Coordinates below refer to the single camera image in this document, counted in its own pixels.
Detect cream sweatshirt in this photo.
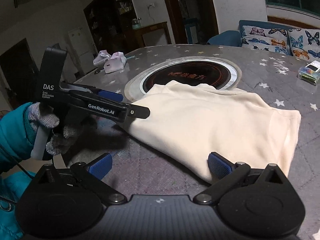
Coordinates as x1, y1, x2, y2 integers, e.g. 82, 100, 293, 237
121, 81, 301, 183

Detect left grey knit gloved hand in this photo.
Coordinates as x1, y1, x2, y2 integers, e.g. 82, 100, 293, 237
24, 102, 97, 160

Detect pink tissue packet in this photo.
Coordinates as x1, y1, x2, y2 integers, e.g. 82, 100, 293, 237
93, 50, 127, 74

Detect white refrigerator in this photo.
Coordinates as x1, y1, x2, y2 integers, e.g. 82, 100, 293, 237
68, 28, 95, 75

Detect teal jacket sleeve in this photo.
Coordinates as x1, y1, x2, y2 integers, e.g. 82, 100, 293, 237
1, 102, 35, 239

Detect wooden side table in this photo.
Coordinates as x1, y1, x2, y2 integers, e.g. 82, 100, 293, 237
132, 22, 172, 48

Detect glass kettle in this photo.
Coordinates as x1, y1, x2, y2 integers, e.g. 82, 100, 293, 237
132, 18, 141, 30

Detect dark wooden shelf cabinet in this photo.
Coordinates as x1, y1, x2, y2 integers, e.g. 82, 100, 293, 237
84, 0, 137, 54

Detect round induction hotplate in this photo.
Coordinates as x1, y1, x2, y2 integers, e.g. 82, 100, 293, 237
124, 56, 242, 102

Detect dark wooden doorway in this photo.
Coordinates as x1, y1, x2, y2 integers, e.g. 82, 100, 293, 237
165, 0, 219, 44

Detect blue corner sofa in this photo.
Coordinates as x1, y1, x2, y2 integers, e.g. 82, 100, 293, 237
207, 19, 320, 57

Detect clear box of coloured items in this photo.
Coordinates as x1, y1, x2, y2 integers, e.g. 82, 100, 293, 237
298, 67, 319, 86

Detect white remote control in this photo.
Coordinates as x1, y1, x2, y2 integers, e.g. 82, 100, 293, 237
306, 61, 320, 74

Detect left butterfly pillow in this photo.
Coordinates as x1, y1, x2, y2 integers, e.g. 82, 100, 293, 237
241, 25, 290, 55

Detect butterfly pillow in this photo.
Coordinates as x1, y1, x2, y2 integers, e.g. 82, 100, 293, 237
288, 28, 319, 61
241, 25, 290, 55

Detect right butterfly pillow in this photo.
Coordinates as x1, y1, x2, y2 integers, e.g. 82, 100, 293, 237
288, 28, 319, 61

